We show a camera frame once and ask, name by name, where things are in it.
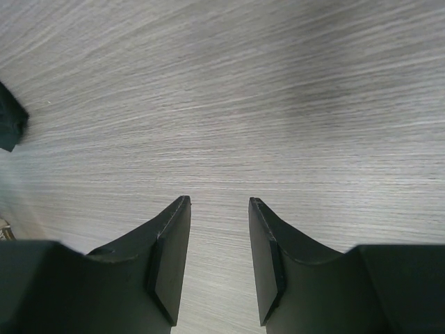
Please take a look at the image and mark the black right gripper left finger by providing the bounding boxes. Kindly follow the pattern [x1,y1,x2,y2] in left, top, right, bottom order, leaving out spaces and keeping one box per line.
[1,196,191,333]

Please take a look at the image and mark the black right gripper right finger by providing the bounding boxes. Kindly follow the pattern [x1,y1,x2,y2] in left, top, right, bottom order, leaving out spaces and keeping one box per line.
[248,198,444,333]

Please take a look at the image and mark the black t shirt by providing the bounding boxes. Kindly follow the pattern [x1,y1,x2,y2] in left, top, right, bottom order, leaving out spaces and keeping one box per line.
[1,83,29,152]

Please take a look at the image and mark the orange brown cover book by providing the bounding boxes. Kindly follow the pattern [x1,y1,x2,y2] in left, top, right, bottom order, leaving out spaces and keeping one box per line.
[0,218,17,241]

